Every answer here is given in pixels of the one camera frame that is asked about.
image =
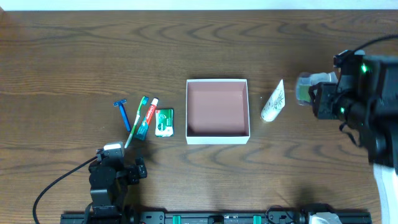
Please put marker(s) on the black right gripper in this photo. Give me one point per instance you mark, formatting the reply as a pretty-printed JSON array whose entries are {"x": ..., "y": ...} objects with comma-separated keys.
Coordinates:
[{"x": 323, "y": 101}]

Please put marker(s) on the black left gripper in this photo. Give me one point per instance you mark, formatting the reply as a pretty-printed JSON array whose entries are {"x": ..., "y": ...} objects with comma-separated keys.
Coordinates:
[{"x": 134, "y": 172}]

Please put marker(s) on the clear pump bottle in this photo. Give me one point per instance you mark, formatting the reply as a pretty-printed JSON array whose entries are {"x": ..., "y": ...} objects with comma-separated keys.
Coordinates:
[{"x": 306, "y": 80}]

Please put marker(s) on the white patterned cream tube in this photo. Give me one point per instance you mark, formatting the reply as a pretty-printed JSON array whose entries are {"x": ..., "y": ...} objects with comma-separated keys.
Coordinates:
[{"x": 275, "y": 104}]

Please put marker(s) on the blue disposable razor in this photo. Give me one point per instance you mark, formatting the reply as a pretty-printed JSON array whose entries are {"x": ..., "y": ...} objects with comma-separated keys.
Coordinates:
[{"x": 120, "y": 105}]

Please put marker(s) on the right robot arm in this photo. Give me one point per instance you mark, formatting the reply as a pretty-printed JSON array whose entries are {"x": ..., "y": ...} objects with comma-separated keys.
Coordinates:
[{"x": 365, "y": 100}]

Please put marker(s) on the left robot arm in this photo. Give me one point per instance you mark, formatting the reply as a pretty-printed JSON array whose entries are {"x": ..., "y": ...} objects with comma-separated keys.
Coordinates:
[{"x": 109, "y": 180}]

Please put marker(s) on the green white soap bar pack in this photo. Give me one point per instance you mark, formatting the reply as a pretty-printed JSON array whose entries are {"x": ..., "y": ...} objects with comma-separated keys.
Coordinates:
[{"x": 164, "y": 123}]

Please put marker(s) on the red teal toothpaste tube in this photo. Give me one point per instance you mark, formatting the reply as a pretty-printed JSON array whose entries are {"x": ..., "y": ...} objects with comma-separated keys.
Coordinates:
[{"x": 143, "y": 128}]

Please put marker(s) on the green white toothbrush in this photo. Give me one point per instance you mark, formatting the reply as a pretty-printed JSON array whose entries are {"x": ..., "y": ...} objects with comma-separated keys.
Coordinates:
[{"x": 143, "y": 102}]

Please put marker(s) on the white square cardboard box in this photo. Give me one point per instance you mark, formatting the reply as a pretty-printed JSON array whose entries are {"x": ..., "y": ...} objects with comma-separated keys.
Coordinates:
[{"x": 217, "y": 111}]

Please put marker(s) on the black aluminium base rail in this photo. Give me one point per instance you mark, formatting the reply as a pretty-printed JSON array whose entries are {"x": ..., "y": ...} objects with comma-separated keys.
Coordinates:
[{"x": 313, "y": 213}]

